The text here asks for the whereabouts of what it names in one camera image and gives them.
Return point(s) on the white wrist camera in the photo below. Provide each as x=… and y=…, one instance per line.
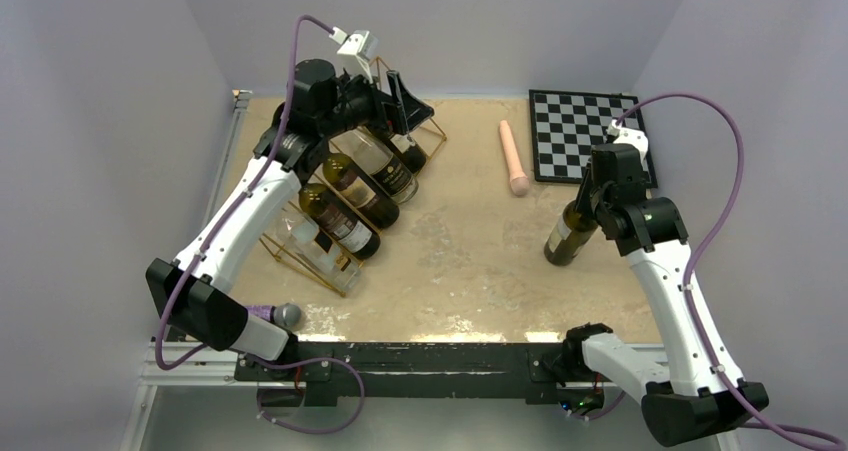
x=619, y=134
x=356, y=51

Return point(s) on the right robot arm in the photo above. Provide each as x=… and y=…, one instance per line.
x=701, y=392

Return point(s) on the purple glitter microphone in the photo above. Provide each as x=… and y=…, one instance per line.
x=287, y=315

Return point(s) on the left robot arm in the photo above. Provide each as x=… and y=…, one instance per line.
x=191, y=290

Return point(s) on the gold wire wine rack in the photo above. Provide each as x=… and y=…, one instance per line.
x=317, y=95

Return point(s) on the pink cylindrical handle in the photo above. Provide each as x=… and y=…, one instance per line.
x=518, y=180

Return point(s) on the clear brown-tinted bottle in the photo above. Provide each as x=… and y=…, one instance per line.
x=381, y=164

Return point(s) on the black white chessboard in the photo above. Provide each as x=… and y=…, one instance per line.
x=565, y=125

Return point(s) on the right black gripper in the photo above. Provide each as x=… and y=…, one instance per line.
x=583, y=202

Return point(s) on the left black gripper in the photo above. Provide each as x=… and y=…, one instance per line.
x=407, y=111

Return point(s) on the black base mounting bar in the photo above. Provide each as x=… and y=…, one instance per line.
x=536, y=373

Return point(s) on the clear glass liquor bottle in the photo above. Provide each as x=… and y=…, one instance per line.
x=317, y=252

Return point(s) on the dark green wine bottle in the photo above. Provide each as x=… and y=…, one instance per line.
x=336, y=218

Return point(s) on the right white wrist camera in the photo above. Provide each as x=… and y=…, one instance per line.
x=619, y=134

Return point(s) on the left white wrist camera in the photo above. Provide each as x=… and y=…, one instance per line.
x=356, y=51

